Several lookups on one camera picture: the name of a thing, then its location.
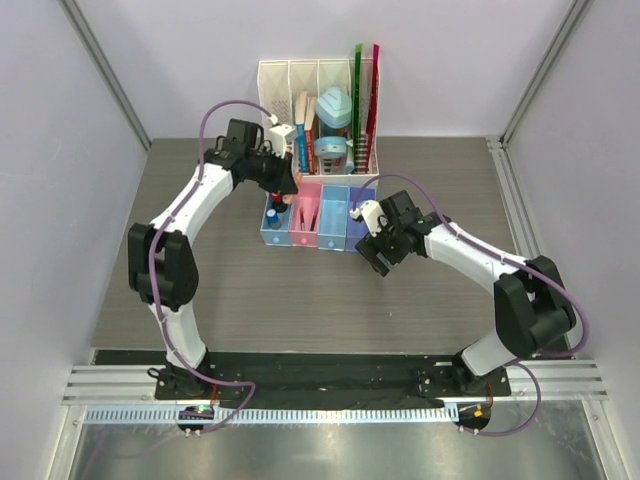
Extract purple plastic drawer bin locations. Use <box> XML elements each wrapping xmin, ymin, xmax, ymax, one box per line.
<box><xmin>345</xmin><ymin>186</ymin><xmax>377</xmax><ymax>252</ymax></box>

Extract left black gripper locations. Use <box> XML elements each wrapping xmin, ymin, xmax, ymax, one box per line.
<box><xmin>245</xmin><ymin>146</ymin><xmax>298</xmax><ymax>196</ymax></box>

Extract blue spine book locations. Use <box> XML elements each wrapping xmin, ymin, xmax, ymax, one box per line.
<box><xmin>294</xmin><ymin>90</ymin><xmax>309</xmax><ymax>174</ymax></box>

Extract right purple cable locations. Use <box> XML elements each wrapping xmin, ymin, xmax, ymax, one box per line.
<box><xmin>352</xmin><ymin>172</ymin><xmax>591</xmax><ymax>437</ymax></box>

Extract red pen refill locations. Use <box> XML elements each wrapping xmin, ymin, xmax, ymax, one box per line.
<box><xmin>310</xmin><ymin>205</ymin><xmax>319</xmax><ymax>231</ymax></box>
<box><xmin>299</xmin><ymin>207</ymin><xmax>309</xmax><ymax>232</ymax></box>

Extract pink plastic drawer bin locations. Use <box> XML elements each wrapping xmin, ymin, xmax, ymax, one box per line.
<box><xmin>290</xmin><ymin>182</ymin><xmax>322</xmax><ymax>248</ymax></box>

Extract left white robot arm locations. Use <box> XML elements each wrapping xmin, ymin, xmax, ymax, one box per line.
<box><xmin>127</xmin><ymin>119</ymin><xmax>298</xmax><ymax>399</ymax></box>

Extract perforated metal cable tray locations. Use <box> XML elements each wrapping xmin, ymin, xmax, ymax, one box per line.
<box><xmin>84</xmin><ymin>404</ymin><xmax>459</xmax><ymax>427</ymax></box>

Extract blue plastic drawer bin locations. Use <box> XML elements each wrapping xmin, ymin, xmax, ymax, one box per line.
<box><xmin>260</xmin><ymin>194</ymin><xmax>293</xmax><ymax>247</ymax></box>

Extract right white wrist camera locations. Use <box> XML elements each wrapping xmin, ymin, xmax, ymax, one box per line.
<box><xmin>349</xmin><ymin>200</ymin><xmax>388</xmax><ymax>237</ymax></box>

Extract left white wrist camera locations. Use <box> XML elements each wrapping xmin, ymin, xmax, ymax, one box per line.
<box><xmin>267</xmin><ymin>114</ymin><xmax>297</xmax><ymax>158</ymax></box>

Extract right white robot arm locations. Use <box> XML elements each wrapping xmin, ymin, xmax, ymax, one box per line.
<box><xmin>350</xmin><ymin>190</ymin><xmax>577</xmax><ymax>395</ymax></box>

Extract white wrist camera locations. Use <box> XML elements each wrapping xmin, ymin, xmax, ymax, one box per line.
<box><xmin>267</xmin><ymin>114</ymin><xmax>297</xmax><ymax>158</ymax></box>
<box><xmin>349</xmin><ymin>200</ymin><xmax>388</xmax><ymax>237</ymax></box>

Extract light blue drawer bin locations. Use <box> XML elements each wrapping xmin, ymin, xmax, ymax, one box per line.
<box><xmin>317</xmin><ymin>185</ymin><xmax>349</xmax><ymax>251</ymax></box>

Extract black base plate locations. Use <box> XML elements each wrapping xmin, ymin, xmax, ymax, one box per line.
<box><xmin>95</xmin><ymin>350</ymin><xmax>511</xmax><ymax>411</ymax></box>

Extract purple cable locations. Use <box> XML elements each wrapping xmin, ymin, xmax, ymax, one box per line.
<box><xmin>147</xmin><ymin>99</ymin><xmax>279</xmax><ymax>432</ymax></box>
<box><xmin>352</xmin><ymin>172</ymin><xmax>591</xmax><ymax>437</ymax></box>

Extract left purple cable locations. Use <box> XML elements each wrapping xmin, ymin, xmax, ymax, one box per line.
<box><xmin>147</xmin><ymin>99</ymin><xmax>279</xmax><ymax>432</ymax></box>

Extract green transparent ruler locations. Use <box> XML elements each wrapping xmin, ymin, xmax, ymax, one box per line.
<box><xmin>352</xmin><ymin>43</ymin><xmax>362</xmax><ymax>149</ymax></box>

